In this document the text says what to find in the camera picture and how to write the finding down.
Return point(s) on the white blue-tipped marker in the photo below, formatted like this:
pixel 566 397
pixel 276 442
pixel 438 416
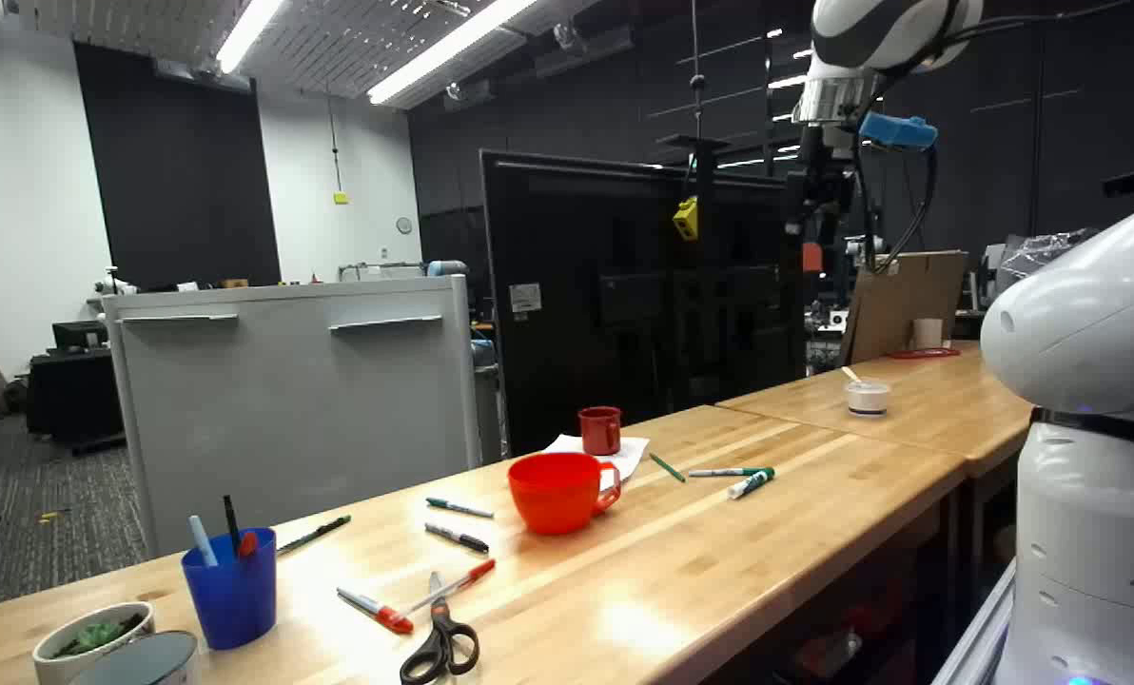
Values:
pixel 204 536

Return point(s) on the large black panel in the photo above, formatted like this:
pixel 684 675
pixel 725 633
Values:
pixel 618 328

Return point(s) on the large red plastic cup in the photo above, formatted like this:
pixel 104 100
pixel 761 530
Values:
pixel 559 493

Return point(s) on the black wall screen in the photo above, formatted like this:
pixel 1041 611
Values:
pixel 180 176

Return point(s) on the red capped white marker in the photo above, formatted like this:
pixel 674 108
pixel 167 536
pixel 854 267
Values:
pixel 380 612
pixel 455 583

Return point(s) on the black pen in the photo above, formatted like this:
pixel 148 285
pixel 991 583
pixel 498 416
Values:
pixel 320 530

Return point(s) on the black office furniture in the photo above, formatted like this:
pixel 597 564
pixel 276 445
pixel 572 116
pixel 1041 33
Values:
pixel 74 384

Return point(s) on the white spoon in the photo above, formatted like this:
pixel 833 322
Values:
pixel 849 375

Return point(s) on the green grey-barrel thin marker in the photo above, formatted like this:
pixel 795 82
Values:
pixel 721 474

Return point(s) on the blue plastic cup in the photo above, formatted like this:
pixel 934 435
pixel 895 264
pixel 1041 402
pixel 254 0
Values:
pixel 232 593

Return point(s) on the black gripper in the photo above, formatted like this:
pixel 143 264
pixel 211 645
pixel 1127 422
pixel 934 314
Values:
pixel 829 163

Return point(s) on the long ceiling light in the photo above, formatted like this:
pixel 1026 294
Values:
pixel 447 45
pixel 251 33

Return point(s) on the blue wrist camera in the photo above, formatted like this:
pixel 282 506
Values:
pixel 899 130

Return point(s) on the white paper sheet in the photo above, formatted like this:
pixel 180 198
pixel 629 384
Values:
pixel 632 449

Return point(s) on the white paper cup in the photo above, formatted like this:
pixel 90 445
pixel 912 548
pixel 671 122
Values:
pixel 931 332

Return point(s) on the yellow hanging object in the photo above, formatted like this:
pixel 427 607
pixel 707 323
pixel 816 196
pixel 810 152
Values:
pixel 687 219

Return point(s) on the green pencil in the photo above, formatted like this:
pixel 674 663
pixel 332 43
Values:
pixel 668 469

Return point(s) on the dark red mug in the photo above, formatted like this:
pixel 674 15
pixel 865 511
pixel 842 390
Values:
pixel 598 431

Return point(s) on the black red-tipped marker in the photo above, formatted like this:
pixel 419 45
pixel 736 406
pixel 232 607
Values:
pixel 234 526

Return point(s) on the grey round object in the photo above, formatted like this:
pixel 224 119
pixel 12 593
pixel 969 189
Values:
pixel 143 663

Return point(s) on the brown cardboard box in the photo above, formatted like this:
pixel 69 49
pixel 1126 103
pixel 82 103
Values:
pixel 895 305

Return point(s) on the white label sticker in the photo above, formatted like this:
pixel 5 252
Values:
pixel 526 299

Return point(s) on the grey metal partition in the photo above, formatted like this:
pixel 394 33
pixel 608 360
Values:
pixel 303 406

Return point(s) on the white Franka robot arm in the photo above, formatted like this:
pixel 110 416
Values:
pixel 1102 316

